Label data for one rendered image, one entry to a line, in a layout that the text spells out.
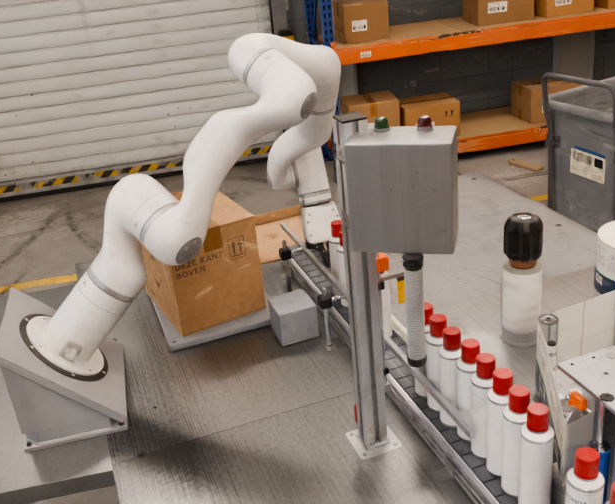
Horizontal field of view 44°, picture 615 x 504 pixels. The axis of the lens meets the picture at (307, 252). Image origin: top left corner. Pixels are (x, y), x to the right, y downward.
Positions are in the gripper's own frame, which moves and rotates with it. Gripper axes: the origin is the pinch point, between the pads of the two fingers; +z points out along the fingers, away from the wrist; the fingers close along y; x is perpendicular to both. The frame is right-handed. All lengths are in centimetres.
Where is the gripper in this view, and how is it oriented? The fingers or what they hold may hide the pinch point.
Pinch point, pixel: (328, 259)
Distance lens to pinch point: 201.9
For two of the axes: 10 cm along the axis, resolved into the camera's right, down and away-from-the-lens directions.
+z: 2.1, 9.7, 1.1
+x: -2.9, -0.4, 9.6
